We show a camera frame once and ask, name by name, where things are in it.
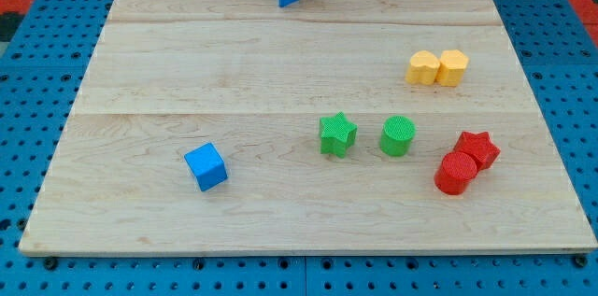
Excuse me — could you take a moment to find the yellow hexagon block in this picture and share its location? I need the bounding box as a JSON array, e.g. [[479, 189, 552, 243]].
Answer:
[[435, 49, 469, 87]]

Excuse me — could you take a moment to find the green star block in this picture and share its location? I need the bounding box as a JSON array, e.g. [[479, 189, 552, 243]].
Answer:
[[319, 112, 358, 158]]

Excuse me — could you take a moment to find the yellow heart block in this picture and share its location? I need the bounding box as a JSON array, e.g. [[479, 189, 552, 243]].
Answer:
[[405, 50, 440, 85]]

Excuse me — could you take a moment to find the red star block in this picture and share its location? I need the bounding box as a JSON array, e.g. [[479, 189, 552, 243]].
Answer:
[[453, 132, 501, 171]]

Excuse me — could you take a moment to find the blue cube block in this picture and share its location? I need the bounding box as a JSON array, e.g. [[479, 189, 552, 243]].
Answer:
[[184, 143, 228, 191]]

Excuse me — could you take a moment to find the green cylinder block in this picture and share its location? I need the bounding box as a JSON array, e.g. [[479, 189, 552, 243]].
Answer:
[[379, 116, 417, 157]]

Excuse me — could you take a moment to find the red cylinder block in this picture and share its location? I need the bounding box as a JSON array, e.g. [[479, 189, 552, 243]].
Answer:
[[434, 151, 477, 195]]

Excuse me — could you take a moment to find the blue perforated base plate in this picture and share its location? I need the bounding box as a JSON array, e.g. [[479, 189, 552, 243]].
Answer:
[[1, 0, 597, 295]]

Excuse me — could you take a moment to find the light wooden board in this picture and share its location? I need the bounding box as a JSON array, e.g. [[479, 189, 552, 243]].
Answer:
[[19, 0, 597, 257]]

